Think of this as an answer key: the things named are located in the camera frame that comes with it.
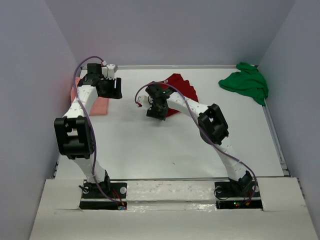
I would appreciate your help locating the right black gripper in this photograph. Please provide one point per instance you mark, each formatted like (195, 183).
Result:
(157, 110)

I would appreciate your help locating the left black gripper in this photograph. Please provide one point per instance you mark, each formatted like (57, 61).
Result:
(110, 89)

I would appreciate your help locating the red t shirt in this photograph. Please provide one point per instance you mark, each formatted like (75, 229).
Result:
(176, 80)

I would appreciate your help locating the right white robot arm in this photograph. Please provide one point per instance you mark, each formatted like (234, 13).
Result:
(213, 129)

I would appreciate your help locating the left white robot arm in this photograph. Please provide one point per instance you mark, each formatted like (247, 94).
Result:
(74, 131)

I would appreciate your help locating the pink t shirt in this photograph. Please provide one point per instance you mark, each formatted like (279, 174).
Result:
(100, 106)

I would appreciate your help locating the green t shirt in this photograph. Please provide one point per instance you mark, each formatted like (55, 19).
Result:
(248, 82)

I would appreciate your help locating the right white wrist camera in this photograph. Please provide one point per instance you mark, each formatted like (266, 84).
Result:
(144, 101)

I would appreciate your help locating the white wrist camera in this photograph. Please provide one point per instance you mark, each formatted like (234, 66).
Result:
(144, 101)
(108, 70)

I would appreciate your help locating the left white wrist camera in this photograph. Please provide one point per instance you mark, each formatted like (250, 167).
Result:
(108, 70)

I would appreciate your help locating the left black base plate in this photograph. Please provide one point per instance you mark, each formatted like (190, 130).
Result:
(112, 199)

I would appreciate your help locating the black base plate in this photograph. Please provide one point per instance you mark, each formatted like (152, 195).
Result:
(229, 199)
(112, 199)

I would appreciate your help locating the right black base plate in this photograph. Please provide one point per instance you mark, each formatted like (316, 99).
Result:
(229, 199)

